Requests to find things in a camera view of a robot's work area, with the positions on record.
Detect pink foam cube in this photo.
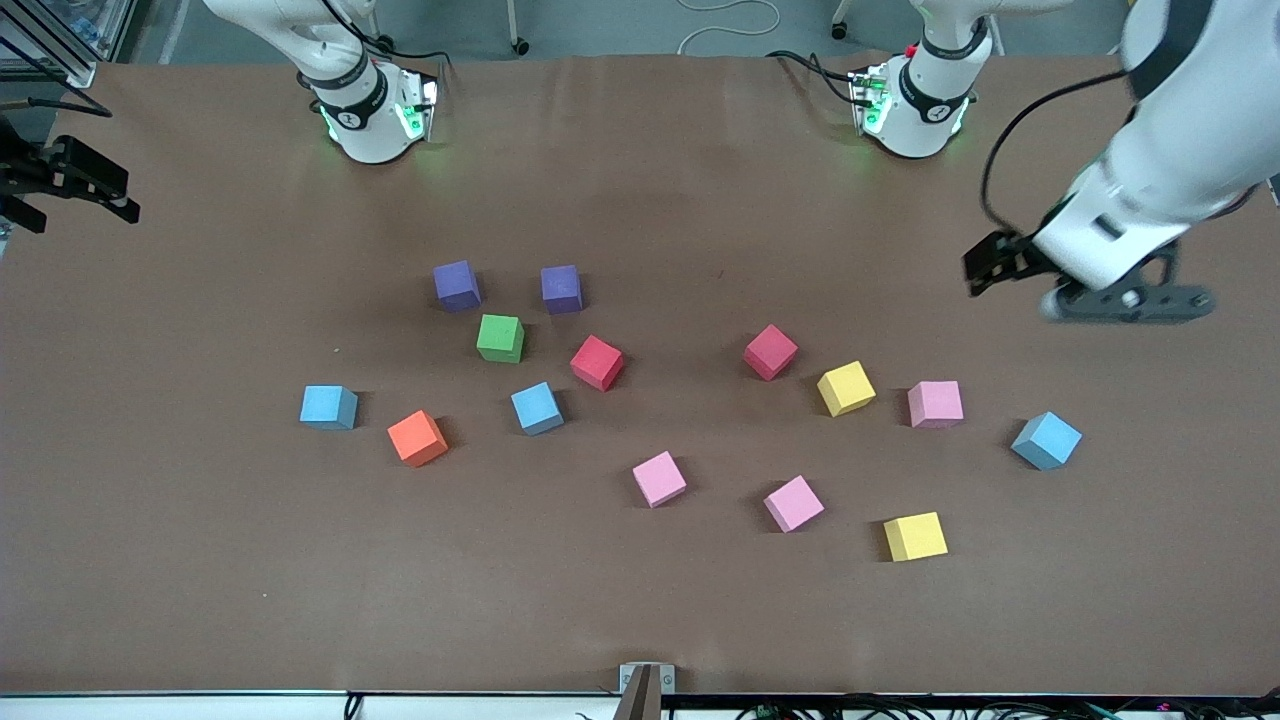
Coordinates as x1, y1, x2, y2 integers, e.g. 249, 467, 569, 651
908, 380, 965, 429
632, 451, 688, 509
763, 475, 826, 533

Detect yellow foam cube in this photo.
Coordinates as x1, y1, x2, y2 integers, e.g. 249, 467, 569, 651
883, 512, 949, 563
817, 361, 877, 418

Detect purple foam cube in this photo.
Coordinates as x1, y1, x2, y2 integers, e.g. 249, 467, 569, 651
433, 261, 483, 313
540, 265, 585, 315

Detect white floor cable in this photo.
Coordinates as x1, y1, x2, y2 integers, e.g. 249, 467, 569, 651
675, 0, 781, 57

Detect green foam cube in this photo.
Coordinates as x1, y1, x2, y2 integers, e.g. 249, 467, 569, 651
476, 314, 526, 364

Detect brown table cover sheet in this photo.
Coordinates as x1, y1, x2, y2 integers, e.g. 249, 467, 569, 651
0, 52, 1280, 698

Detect grey metal camera bracket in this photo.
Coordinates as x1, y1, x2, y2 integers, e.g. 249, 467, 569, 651
619, 663, 676, 720

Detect black base cable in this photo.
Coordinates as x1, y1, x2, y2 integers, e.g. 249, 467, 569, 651
360, 30, 453, 73
765, 48, 863, 106

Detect aluminium frame profile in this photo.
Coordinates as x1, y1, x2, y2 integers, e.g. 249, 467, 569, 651
0, 0, 97, 89

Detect blue foam cube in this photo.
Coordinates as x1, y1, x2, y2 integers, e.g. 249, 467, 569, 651
1011, 411, 1083, 471
300, 385, 359, 431
511, 381, 565, 436

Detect red foam cube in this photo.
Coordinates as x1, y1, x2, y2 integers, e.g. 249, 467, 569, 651
570, 335, 625, 392
743, 324, 800, 382

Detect orange foam cube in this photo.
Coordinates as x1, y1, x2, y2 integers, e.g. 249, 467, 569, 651
387, 409, 450, 468

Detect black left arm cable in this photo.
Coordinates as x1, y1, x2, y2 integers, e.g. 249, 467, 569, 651
980, 68, 1141, 241

